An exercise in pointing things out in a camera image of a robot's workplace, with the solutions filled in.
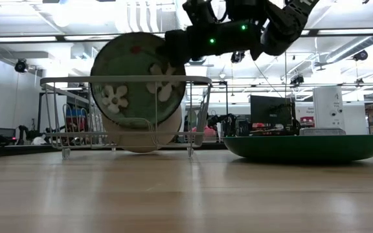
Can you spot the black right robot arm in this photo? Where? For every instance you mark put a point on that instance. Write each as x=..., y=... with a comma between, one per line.
x=283, y=22

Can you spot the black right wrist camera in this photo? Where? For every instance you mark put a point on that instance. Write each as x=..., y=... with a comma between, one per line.
x=202, y=11

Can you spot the black ceiling spotlight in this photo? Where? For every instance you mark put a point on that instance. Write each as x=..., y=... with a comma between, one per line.
x=297, y=80
x=21, y=65
x=237, y=57
x=360, y=55

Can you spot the green floral plate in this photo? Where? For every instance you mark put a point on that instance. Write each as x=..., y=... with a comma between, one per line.
x=134, y=64

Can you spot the white box device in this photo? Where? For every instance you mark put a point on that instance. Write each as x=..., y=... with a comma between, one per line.
x=329, y=103

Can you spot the beige plate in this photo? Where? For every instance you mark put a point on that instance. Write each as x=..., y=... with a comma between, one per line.
x=141, y=142

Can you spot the black aluminium table frame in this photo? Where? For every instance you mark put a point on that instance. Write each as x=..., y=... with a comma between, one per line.
x=11, y=150

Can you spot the large green plate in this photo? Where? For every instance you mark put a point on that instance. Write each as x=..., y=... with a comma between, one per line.
x=303, y=149

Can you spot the black computer monitor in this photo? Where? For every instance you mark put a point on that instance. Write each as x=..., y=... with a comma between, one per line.
x=270, y=111

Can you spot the person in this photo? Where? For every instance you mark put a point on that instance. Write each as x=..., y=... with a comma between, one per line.
x=207, y=132

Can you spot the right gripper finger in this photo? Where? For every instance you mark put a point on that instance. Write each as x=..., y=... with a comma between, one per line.
x=175, y=47

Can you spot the background black robot arm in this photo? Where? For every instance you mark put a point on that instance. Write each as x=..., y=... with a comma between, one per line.
x=228, y=124

